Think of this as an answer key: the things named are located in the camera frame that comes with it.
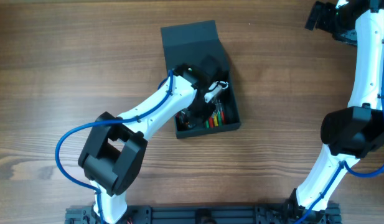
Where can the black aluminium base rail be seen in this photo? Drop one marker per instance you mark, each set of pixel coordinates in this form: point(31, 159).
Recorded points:
point(221, 214)

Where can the red handled pruning shears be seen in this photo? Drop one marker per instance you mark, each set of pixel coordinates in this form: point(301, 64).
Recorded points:
point(184, 120)

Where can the dark green box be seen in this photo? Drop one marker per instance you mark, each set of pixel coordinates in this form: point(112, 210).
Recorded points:
point(188, 44)

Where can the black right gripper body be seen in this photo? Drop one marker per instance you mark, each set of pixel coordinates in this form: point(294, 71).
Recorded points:
point(316, 18)

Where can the black round tape measure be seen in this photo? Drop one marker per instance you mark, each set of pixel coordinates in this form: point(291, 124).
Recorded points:
point(224, 85)

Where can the clear plastic screwdriver case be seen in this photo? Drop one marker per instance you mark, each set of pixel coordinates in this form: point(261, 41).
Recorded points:
point(217, 118)

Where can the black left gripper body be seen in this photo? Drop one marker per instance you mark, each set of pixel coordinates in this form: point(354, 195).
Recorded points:
point(198, 112)

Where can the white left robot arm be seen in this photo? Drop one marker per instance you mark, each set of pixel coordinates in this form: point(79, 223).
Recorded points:
point(114, 151)

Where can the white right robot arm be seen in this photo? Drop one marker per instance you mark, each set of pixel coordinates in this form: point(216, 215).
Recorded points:
point(348, 135)

